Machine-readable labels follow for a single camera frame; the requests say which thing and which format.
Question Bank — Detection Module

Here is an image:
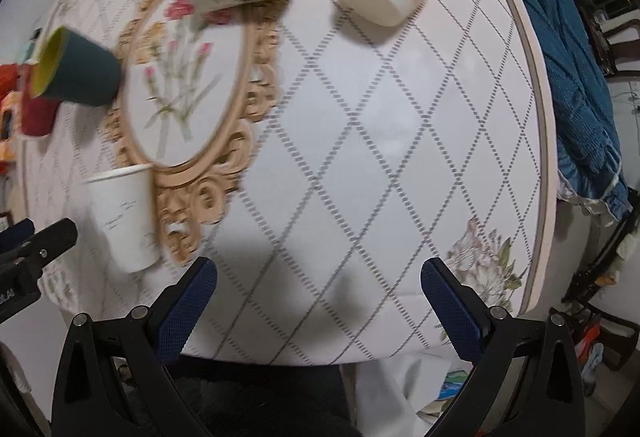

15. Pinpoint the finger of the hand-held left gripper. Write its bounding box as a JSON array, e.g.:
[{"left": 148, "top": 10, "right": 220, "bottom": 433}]
[
  {"left": 0, "top": 218, "right": 79, "bottom": 269},
  {"left": 0, "top": 218, "right": 36, "bottom": 254}
]

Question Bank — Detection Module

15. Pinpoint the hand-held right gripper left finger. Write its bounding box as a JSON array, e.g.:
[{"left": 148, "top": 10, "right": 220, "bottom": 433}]
[{"left": 50, "top": 257, "right": 218, "bottom": 437}]

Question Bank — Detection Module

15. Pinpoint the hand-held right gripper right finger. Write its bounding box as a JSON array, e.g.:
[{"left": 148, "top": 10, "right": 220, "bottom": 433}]
[{"left": 421, "top": 258, "right": 587, "bottom": 437}]

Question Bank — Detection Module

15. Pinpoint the red cup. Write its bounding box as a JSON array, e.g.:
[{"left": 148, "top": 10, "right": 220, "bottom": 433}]
[{"left": 21, "top": 94, "right": 60, "bottom": 138}]

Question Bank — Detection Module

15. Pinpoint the teal cup with yellow inside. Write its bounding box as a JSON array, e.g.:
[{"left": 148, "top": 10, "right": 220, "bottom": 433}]
[{"left": 29, "top": 26, "right": 122, "bottom": 108}]

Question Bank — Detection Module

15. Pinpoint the white cloth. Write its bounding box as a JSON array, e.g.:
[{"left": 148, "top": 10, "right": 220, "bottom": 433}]
[{"left": 342, "top": 349, "right": 481, "bottom": 437}]

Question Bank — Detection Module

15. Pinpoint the orange packet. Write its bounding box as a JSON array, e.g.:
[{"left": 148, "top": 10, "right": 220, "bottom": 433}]
[{"left": 0, "top": 63, "right": 26, "bottom": 162}]

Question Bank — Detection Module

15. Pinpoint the floral printed tablecloth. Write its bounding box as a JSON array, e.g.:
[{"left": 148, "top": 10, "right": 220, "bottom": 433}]
[{"left": 20, "top": 0, "right": 558, "bottom": 365}]

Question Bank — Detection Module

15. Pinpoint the blue quilted cloth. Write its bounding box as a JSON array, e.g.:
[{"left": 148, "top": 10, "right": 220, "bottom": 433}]
[{"left": 472, "top": 0, "right": 631, "bottom": 220}]

